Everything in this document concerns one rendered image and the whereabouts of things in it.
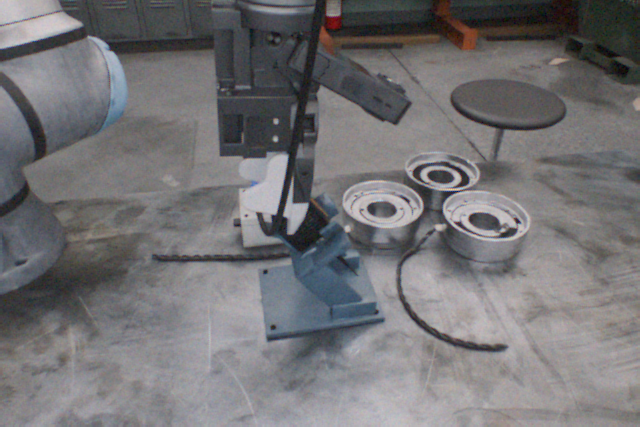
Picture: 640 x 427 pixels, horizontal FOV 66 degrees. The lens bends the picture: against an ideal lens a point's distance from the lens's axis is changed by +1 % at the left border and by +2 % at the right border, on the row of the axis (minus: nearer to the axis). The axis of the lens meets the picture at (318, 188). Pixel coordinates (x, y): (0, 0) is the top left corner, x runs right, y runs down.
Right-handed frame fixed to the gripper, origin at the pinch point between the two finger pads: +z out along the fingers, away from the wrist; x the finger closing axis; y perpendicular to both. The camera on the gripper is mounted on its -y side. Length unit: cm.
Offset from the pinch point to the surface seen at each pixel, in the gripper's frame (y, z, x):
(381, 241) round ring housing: -12.1, 9.6, -5.9
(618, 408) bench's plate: -27.1, 10.4, 18.3
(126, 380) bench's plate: 16.8, 13.4, 7.2
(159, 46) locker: 48, 90, -340
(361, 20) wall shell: -118, 79, -382
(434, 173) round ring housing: -24.2, 8.3, -19.0
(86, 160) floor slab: 71, 97, -183
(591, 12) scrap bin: -251, 43, -274
